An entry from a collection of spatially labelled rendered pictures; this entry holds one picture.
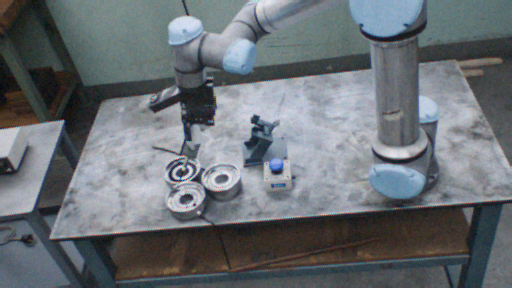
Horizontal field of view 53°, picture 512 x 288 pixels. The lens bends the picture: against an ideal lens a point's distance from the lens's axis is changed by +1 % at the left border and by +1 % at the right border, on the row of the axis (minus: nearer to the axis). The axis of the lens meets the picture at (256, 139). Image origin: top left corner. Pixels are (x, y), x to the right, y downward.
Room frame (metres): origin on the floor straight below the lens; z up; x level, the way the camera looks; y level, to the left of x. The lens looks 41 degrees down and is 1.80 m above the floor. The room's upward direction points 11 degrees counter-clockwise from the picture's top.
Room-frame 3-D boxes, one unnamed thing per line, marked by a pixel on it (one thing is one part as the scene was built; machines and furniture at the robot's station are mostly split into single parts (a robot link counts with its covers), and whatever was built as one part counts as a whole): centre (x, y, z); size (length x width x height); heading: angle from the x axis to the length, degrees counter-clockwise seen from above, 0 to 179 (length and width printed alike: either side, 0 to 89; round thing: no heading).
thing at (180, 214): (0.93, 0.21, 0.82); 0.10 x 0.10 x 0.04
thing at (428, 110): (0.89, -0.37, 0.97); 0.13 x 0.12 x 0.14; 150
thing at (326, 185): (1.13, -0.05, 0.79); 1.20 x 0.60 x 0.02; 82
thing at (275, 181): (0.95, -0.04, 0.82); 0.08 x 0.07 x 0.05; 82
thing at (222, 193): (0.98, 0.11, 0.82); 0.10 x 0.10 x 0.04
